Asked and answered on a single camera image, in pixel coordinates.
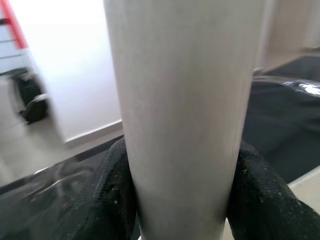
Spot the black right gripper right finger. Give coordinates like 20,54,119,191
226,139,320,240

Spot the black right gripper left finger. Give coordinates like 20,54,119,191
62,136,137,240

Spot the white plastic table leg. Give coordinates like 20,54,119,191
103,0,266,240

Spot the clear tape cross patch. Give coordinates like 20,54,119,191
0,154,101,226

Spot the black tablecloth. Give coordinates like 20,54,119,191
0,54,320,240

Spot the black backpack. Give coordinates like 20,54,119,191
9,71,50,125

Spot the red ladder rail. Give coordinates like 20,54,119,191
0,0,29,50

